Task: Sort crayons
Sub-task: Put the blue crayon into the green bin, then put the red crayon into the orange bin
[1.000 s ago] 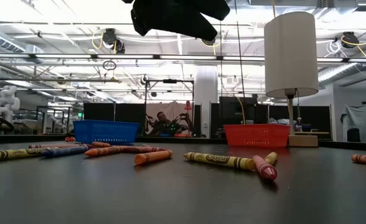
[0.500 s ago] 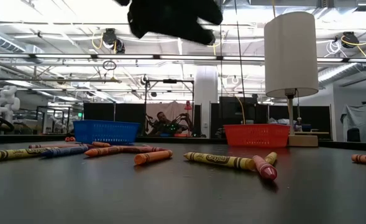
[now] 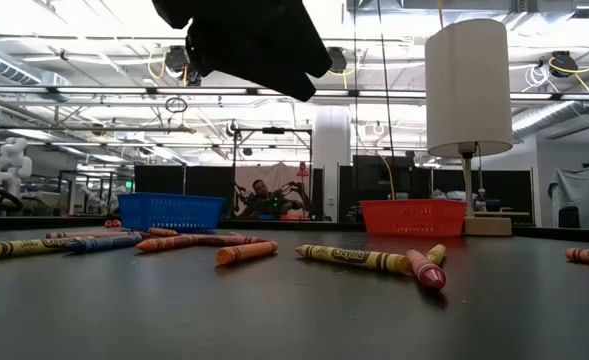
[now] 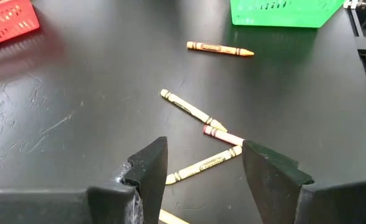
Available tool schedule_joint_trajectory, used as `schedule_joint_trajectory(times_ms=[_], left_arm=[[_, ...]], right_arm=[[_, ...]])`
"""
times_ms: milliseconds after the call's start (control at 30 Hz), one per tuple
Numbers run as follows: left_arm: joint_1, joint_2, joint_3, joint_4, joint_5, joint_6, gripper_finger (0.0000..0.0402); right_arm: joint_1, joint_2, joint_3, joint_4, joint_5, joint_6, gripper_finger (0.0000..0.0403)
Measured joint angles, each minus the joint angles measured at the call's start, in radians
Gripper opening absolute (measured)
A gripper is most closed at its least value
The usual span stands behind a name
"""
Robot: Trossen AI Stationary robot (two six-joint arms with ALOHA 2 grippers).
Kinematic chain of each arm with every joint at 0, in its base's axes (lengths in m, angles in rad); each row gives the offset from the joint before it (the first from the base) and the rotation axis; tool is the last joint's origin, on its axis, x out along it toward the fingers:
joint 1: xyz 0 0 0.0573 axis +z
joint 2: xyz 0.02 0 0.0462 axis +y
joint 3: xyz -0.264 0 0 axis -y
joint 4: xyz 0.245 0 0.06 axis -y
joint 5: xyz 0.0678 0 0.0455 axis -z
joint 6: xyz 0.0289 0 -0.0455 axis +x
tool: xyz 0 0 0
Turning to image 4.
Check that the red plastic basket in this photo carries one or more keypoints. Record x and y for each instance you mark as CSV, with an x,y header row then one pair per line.
x,y
5,21

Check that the green plastic basket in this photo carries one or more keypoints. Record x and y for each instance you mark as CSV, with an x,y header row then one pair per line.
x,y
282,14

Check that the yellow crayon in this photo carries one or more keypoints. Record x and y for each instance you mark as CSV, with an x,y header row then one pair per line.
x,y
203,165
193,110

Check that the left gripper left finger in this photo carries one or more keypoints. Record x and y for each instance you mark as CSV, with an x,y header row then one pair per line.
x,y
145,174

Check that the orange crayon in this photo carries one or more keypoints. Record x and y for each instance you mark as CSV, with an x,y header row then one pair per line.
x,y
220,48
170,217

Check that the pink crayon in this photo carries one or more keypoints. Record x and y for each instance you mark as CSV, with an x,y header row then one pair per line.
x,y
223,136

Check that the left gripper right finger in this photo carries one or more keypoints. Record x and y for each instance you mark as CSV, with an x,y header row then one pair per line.
x,y
272,180

